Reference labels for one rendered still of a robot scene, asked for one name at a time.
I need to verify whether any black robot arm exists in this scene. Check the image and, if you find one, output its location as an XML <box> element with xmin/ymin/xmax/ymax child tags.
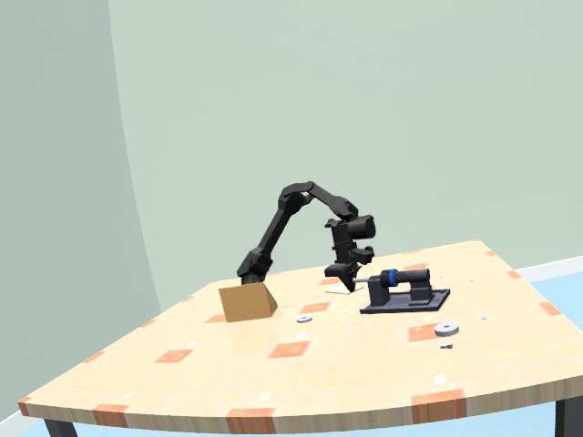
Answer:
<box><xmin>237</xmin><ymin>181</ymin><xmax>376</xmax><ymax>286</ymax></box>

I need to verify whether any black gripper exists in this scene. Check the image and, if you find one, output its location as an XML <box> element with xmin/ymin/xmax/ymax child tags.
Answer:
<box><xmin>324</xmin><ymin>240</ymin><xmax>363</xmax><ymax>292</ymax></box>

